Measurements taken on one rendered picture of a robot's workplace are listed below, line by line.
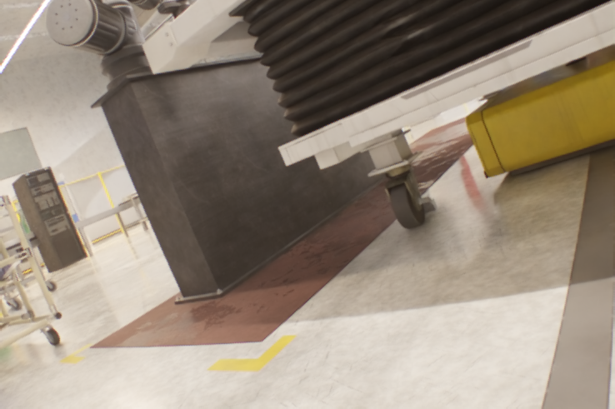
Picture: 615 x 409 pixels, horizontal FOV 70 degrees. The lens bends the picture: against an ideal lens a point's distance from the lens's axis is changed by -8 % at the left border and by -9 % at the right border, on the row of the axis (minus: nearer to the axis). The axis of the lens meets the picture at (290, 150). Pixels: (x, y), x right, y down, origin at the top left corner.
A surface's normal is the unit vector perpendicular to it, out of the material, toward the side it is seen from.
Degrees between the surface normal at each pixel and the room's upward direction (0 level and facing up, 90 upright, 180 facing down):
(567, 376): 0
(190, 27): 90
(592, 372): 0
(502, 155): 90
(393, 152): 90
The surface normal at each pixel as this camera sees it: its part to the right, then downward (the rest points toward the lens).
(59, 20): -0.12, 0.06
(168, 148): 0.72, -0.31
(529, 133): -0.58, 0.25
